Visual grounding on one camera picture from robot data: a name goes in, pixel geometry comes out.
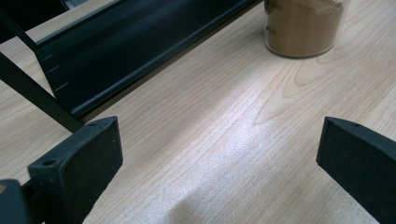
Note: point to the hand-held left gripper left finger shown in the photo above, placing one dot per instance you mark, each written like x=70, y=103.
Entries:
x=84, y=161

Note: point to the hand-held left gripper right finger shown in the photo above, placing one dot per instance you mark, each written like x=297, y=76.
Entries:
x=364, y=165

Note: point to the black two-tier metal rack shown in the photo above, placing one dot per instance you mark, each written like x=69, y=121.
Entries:
x=124, y=46

